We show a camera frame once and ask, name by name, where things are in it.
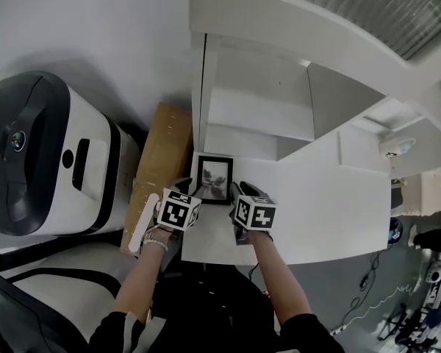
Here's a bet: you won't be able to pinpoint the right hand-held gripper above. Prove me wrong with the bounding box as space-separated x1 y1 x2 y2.
228 180 278 247

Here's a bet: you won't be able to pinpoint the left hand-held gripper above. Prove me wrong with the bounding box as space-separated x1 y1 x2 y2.
155 176 202 232

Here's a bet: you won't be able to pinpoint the black picture frame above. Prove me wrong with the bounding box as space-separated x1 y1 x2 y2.
195 153 234 207

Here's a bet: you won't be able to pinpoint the person's left forearm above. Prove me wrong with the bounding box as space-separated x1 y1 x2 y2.
113 226 182 325

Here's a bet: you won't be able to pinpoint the person's right forearm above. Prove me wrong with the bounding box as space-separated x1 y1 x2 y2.
247 229 314 327

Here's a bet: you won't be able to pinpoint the white table top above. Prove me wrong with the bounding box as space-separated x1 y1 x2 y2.
180 129 392 266

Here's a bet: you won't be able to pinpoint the white desk hutch shelves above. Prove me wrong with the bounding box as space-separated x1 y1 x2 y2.
188 0 441 184

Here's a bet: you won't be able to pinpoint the long cardboard box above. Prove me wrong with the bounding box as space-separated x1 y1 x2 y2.
119 101 194 255

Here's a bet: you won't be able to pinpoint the person's black clothing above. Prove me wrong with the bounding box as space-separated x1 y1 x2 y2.
87 262 347 353

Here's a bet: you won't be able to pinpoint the white and black robot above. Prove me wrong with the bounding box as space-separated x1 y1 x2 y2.
0 242 141 353
0 70 141 237

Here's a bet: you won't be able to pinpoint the black round bin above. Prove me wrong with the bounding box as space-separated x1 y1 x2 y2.
389 216 404 250

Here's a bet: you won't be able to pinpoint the black stands clutter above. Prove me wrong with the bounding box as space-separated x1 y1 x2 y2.
377 299 441 353

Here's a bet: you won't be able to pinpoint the white bead bracelet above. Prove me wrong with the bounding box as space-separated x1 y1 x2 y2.
142 232 169 254

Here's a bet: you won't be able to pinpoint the white fabric strap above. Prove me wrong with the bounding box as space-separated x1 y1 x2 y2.
122 308 168 353

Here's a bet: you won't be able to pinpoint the black floor cable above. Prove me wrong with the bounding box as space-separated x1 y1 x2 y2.
343 249 382 331

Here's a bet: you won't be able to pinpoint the white coiled cable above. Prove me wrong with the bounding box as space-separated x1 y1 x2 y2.
329 282 420 336

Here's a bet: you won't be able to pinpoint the white round camera device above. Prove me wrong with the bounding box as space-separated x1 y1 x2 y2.
426 260 441 285

